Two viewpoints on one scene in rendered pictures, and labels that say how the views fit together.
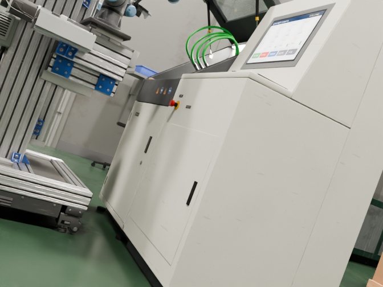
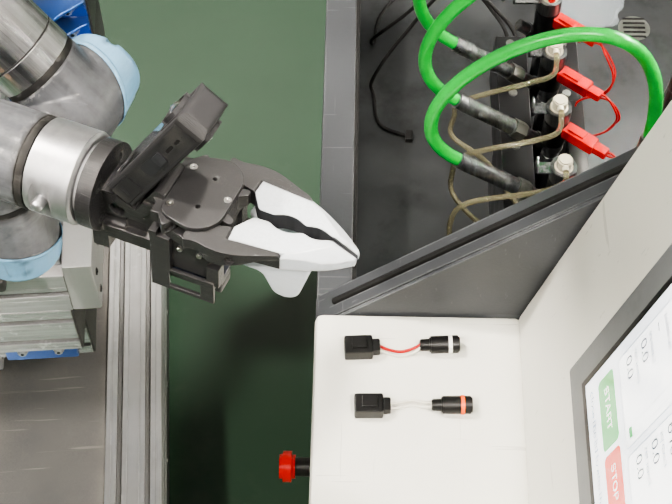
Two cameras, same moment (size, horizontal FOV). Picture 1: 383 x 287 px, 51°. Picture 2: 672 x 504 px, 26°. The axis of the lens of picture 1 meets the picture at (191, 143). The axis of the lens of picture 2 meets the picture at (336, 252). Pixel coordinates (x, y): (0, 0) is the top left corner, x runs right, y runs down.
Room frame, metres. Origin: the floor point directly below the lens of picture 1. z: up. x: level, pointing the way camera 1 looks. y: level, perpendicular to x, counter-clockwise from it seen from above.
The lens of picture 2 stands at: (1.46, -0.19, 2.34)
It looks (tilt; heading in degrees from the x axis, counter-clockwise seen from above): 57 degrees down; 26
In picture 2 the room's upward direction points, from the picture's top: straight up
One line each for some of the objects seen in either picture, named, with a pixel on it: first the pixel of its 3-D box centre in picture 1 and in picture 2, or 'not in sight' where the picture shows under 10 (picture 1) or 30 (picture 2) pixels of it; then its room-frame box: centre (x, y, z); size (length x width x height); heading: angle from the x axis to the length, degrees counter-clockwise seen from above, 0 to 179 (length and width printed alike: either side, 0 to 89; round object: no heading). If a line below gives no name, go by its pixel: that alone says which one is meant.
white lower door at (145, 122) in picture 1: (131, 155); not in sight; (2.49, 0.32, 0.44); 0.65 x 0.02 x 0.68; 25
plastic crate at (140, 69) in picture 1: (149, 74); not in sight; (5.20, 0.83, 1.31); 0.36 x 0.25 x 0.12; 120
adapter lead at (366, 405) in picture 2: not in sight; (413, 404); (2.11, 0.04, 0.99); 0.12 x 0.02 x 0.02; 116
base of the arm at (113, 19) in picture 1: (109, 19); not in sight; (2.07, 0.63, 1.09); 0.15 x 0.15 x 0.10
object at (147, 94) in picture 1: (158, 92); (341, 120); (2.50, 0.31, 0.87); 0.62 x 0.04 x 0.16; 25
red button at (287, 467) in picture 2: (174, 103); (297, 466); (2.07, 0.16, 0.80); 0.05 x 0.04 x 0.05; 25
